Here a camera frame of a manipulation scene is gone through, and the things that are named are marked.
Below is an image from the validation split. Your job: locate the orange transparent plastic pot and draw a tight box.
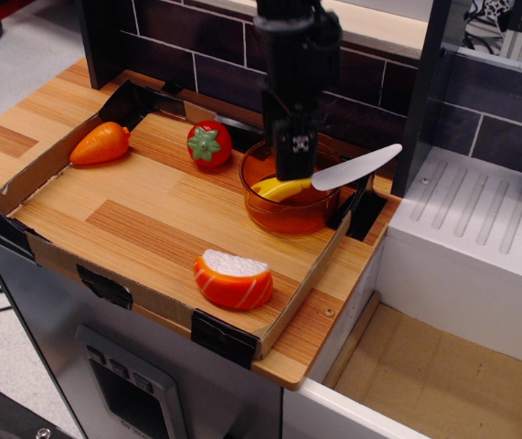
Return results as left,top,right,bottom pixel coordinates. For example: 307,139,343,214
239,141,341,235

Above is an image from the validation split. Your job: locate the toy salmon sushi piece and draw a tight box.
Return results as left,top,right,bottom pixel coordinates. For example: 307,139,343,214
194,249,273,310

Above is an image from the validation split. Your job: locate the white toy sink unit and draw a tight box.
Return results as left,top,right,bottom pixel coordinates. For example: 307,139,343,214
282,149,522,438

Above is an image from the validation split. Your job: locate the dark grey shelf post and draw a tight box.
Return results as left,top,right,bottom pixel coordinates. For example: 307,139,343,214
392,1,470,197

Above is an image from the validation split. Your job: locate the red toy tomato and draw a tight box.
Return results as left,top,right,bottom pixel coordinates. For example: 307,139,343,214
186,120,233,168

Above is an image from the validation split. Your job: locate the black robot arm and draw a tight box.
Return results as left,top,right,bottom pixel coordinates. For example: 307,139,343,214
253,1,343,181

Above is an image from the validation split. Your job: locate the orange toy carrot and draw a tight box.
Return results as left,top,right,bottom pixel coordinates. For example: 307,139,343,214
69,122,131,166

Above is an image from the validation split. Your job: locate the yellow handled white toy knife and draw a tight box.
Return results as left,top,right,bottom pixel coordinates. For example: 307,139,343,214
251,144,403,202

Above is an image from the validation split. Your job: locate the grey toy oven front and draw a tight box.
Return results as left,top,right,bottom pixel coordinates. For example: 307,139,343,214
76,325,188,438

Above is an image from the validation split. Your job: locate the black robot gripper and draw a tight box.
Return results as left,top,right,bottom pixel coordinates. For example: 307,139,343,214
253,8,343,181

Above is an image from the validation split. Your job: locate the cardboard fence with black tape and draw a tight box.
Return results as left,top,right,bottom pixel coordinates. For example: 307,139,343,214
0,79,389,370

